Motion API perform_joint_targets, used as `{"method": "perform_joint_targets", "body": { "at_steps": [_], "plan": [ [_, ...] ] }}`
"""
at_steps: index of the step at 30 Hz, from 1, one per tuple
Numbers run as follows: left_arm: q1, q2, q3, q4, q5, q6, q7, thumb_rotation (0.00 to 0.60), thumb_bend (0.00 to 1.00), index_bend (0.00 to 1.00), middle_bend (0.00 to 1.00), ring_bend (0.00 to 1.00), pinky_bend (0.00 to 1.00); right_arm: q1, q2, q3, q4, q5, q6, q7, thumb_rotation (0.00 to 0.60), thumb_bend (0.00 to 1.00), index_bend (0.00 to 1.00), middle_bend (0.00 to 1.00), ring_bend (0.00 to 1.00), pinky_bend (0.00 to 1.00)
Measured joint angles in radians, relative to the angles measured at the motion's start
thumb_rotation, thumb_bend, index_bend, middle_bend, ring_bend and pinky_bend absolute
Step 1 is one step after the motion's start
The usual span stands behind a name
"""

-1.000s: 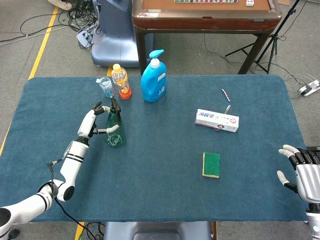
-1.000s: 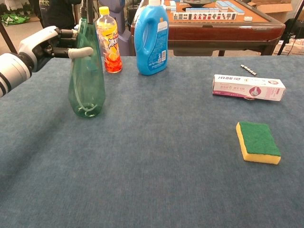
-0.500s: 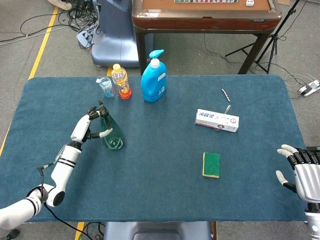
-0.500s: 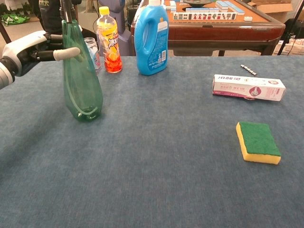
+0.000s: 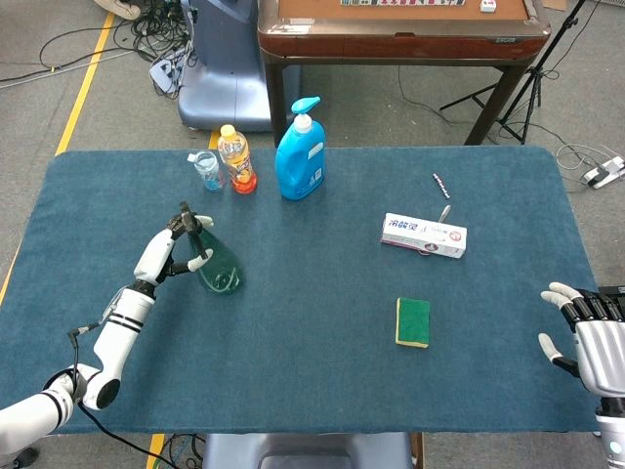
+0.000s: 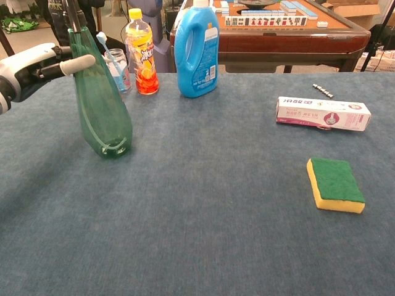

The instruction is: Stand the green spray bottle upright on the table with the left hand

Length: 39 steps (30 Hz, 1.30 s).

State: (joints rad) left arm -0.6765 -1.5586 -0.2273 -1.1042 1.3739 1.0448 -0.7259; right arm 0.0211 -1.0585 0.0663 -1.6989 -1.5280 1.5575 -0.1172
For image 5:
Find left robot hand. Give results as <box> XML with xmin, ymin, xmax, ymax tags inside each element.
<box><xmin>132</xmin><ymin>212</ymin><xmax>216</xmax><ymax>288</ymax></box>

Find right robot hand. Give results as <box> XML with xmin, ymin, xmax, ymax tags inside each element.
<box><xmin>537</xmin><ymin>281</ymin><xmax>625</xmax><ymax>397</ymax></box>

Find green transparent spray bottle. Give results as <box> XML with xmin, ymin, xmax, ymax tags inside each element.
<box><xmin>178</xmin><ymin>200</ymin><xmax>244</xmax><ymax>296</ymax></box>

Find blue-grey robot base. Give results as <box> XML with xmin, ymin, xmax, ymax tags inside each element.
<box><xmin>177</xmin><ymin>0</ymin><xmax>302</xmax><ymax>133</ymax></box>

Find orange juice bottle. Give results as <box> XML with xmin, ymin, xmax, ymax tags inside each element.
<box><xmin>217</xmin><ymin>124</ymin><xmax>259</xmax><ymax>195</ymax></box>

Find blue detergent pump bottle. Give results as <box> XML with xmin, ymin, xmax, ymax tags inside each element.
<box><xmin>273</xmin><ymin>96</ymin><xmax>327</xmax><ymax>201</ymax></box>

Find black tripod stand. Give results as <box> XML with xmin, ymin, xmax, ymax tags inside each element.
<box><xmin>438</xmin><ymin>0</ymin><xmax>587</xmax><ymax>146</ymax></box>

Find small clear cup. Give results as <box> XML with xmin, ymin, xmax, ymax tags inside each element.
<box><xmin>187</xmin><ymin>149</ymin><xmax>227</xmax><ymax>192</ymax></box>

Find blue table cloth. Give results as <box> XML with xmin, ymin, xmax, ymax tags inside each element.
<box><xmin>0</xmin><ymin>145</ymin><xmax>604</xmax><ymax>437</ymax></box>

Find white power strip with plugs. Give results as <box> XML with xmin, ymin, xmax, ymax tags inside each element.
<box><xmin>148</xmin><ymin>48</ymin><xmax>189</xmax><ymax>94</ymax></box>

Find green yellow sponge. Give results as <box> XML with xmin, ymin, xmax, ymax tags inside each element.
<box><xmin>395</xmin><ymin>296</ymin><xmax>432</xmax><ymax>350</ymax></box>

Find metal spoon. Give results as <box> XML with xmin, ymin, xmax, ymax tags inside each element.
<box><xmin>417</xmin><ymin>204</ymin><xmax>453</xmax><ymax>258</ymax></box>

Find white toothpaste box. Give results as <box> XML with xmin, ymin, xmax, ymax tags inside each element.
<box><xmin>380</xmin><ymin>212</ymin><xmax>469</xmax><ymax>260</ymax></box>

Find grey-blue robot torso base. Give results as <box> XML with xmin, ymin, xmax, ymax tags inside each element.
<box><xmin>201</xmin><ymin>432</ymin><xmax>414</xmax><ymax>469</ymax></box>

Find beige shoes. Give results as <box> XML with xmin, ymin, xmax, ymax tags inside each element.
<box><xmin>91</xmin><ymin>0</ymin><xmax>144</xmax><ymax>21</ymax></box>

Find brown mahjong table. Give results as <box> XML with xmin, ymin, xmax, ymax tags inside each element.
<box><xmin>257</xmin><ymin>0</ymin><xmax>553</xmax><ymax>147</ymax></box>

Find row of mahjong tiles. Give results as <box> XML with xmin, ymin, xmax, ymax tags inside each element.
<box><xmin>340</xmin><ymin>0</ymin><xmax>467</xmax><ymax>8</ymax></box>

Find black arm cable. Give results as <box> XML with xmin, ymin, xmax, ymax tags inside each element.
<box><xmin>66</xmin><ymin>324</ymin><xmax>180</xmax><ymax>469</ymax></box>

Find white floor cable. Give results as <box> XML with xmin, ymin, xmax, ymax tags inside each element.
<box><xmin>555</xmin><ymin>143</ymin><xmax>617</xmax><ymax>186</ymax></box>

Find tangled black floor cables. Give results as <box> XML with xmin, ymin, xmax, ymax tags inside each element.
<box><xmin>38</xmin><ymin>0</ymin><xmax>199</xmax><ymax>102</ymax></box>

